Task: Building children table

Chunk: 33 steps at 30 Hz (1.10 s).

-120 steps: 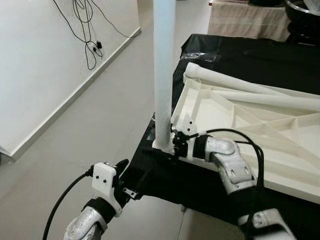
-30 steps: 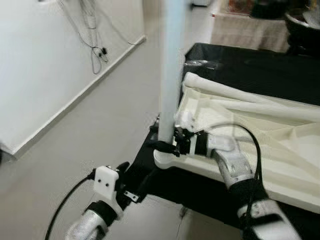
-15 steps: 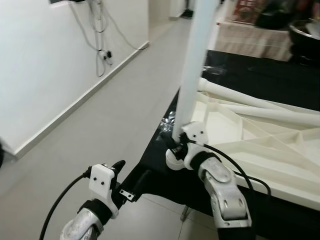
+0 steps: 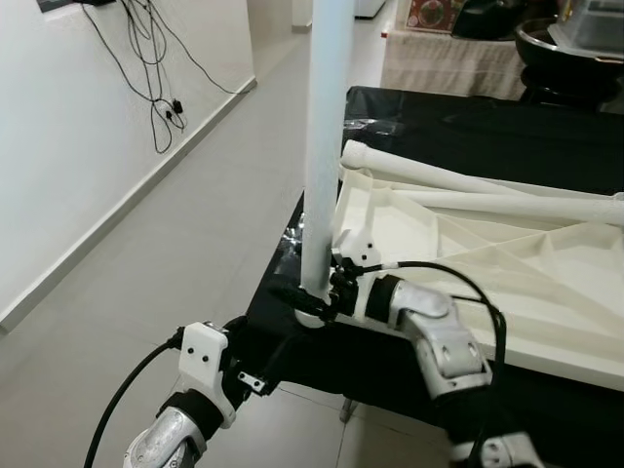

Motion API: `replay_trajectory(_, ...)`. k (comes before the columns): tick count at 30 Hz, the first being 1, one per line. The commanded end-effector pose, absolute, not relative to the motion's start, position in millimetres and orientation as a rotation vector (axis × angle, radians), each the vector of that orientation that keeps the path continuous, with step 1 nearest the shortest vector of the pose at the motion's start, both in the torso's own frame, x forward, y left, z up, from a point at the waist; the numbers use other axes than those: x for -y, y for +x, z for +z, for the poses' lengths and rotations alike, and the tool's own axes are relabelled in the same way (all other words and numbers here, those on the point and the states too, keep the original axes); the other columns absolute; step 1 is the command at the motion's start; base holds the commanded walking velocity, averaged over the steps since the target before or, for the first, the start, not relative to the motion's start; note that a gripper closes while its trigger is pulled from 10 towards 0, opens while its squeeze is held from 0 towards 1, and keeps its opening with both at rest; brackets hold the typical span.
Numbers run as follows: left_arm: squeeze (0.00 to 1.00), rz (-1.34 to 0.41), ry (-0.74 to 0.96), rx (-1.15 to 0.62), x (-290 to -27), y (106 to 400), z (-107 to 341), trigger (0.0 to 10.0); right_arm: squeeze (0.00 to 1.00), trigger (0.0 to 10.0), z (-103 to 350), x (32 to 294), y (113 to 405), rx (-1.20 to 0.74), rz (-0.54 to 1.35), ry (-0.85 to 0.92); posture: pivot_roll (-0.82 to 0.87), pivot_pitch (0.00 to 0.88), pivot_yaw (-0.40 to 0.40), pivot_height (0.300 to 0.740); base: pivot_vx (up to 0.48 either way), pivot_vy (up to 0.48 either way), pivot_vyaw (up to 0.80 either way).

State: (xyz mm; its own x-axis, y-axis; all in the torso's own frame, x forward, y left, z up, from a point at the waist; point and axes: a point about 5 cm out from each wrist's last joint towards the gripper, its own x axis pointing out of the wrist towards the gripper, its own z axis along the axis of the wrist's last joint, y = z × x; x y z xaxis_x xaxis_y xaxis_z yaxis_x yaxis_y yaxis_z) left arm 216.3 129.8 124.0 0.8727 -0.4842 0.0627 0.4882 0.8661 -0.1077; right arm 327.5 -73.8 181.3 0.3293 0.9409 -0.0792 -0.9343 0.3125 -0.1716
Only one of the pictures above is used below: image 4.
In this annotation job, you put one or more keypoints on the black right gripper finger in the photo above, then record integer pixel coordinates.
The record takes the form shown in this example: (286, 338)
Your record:
(295, 295)

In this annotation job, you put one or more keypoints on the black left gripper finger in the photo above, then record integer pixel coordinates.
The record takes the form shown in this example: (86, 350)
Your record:
(276, 359)
(237, 325)

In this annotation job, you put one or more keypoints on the white plastic table leg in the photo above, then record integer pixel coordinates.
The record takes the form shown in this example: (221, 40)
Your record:
(439, 177)
(546, 207)
(322, 117)

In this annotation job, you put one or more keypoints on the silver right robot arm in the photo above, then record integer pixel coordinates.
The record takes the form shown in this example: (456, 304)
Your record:
(439, 336)

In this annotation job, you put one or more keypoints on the clear crumpled plastic sheet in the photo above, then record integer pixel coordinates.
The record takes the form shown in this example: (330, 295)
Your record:
(291, 244)
(361, 122)

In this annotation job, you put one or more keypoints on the white plastic table top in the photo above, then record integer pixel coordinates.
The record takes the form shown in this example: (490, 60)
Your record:
(526, 283)

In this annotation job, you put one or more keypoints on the black tablecloth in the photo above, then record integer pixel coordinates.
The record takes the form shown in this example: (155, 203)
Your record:
(468, 117)

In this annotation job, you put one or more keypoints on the beige cloth covered stand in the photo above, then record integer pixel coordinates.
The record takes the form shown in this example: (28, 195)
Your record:
(448, 63)

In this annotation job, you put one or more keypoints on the orange lid storage box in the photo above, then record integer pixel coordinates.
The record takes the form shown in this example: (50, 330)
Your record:
(434, 12)

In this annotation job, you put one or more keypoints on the black bag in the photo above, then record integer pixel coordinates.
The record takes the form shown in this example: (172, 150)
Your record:
(487, 18)

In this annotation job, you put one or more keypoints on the black wok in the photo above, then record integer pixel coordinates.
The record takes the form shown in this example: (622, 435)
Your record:
(561, 63)

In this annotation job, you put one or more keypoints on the clear plastic storage box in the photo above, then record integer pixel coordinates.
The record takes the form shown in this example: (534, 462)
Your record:
(595, 24)

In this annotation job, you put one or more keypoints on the black power strip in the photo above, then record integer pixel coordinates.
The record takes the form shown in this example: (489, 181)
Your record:
(68, 3)

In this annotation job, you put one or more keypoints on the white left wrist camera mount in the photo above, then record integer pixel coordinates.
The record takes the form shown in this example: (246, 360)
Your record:
(203, 356)

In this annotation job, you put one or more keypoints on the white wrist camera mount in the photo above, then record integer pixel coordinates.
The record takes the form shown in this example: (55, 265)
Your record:
(356, 246)
(203, 356)

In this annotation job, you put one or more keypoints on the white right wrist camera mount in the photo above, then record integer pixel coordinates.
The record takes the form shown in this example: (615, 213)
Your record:
(356, 246)

